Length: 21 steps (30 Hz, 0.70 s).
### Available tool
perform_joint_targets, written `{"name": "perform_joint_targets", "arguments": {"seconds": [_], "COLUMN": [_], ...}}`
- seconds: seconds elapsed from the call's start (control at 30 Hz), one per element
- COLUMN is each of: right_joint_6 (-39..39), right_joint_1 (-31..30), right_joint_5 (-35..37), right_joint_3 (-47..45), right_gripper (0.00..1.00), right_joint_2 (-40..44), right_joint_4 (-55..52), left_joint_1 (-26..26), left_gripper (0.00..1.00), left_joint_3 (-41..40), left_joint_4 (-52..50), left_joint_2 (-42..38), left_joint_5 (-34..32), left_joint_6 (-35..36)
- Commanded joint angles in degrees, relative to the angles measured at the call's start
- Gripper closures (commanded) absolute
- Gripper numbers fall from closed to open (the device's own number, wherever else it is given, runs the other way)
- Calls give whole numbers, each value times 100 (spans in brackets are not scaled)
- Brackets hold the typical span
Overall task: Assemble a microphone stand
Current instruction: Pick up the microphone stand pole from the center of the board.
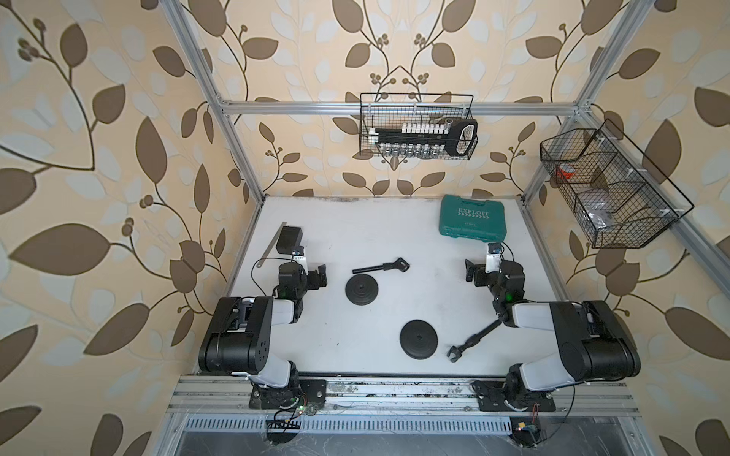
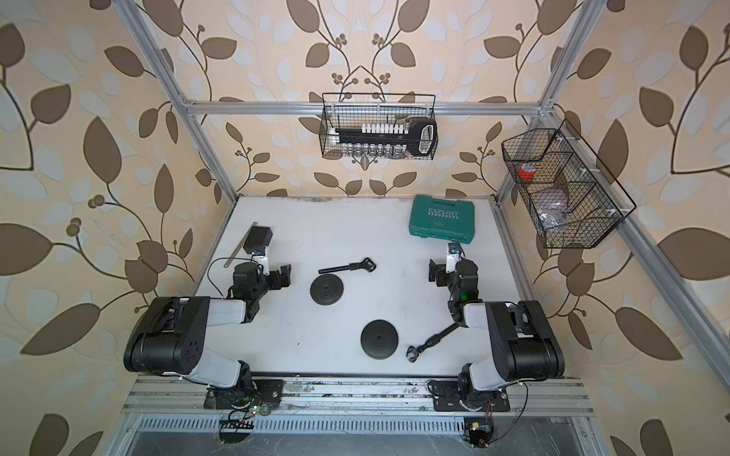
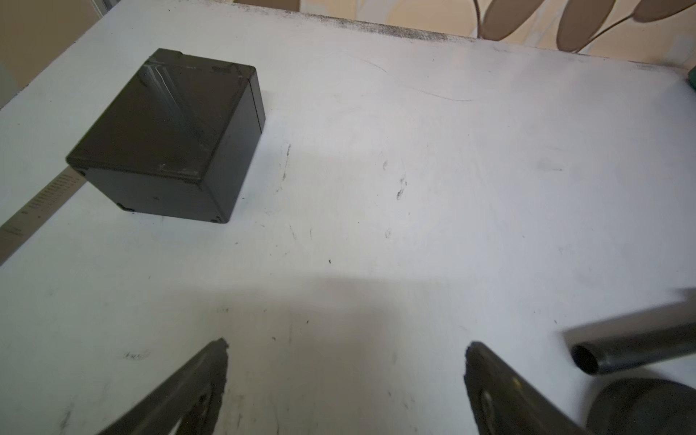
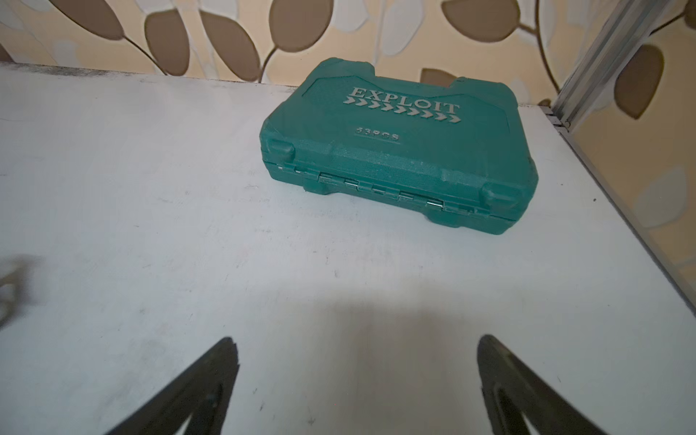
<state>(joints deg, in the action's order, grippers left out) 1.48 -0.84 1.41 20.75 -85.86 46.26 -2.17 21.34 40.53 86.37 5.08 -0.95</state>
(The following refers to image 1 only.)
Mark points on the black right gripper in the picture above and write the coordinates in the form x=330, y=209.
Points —
x=476, y=274

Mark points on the plastic bag in basket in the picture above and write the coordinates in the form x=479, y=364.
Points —
x=597, y=206

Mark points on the black microphone stand pole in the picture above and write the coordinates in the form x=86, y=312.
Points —
x=400, y=264

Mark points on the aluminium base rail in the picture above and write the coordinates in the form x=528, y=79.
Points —
x=384, y=405

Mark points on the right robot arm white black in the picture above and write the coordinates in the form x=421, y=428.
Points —
x=592, y=345

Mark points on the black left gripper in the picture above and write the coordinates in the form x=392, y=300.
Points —
x=314, y=276

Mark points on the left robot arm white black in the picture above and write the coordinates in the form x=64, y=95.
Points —
x=238, y=342

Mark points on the green plastic tool case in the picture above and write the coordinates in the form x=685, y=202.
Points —
x=471, y=219

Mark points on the black wire basket wall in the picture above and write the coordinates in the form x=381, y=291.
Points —
x=392, y=109
x=645, y=198

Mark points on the socket set rail black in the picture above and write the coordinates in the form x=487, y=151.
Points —
x=455, y=139

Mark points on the black wire basket back wall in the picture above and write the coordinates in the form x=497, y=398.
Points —
x=392, y=109

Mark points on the black round stand base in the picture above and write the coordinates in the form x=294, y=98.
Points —
x=361, y=289

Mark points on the black wire basket right wall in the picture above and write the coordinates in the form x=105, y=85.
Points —
x=645, y=198

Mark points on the small black box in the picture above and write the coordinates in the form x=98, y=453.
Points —
x=289, y=242

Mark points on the red item in basket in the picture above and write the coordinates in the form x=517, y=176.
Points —
x=565, y=172

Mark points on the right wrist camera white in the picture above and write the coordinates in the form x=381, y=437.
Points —
x=494, y=257

